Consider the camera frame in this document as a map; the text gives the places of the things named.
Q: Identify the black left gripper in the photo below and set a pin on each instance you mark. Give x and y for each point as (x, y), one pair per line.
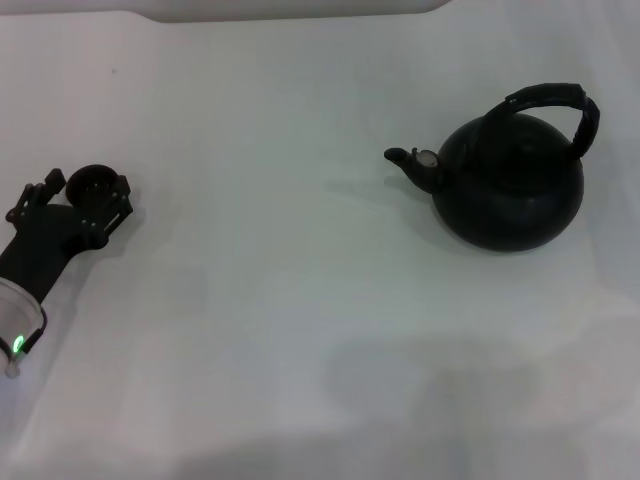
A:
(42, 245)

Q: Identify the small dark brown teacup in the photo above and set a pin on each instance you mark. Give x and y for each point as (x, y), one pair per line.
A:
(91, 187)

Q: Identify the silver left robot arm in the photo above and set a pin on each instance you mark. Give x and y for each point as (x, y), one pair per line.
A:
(15, 315)

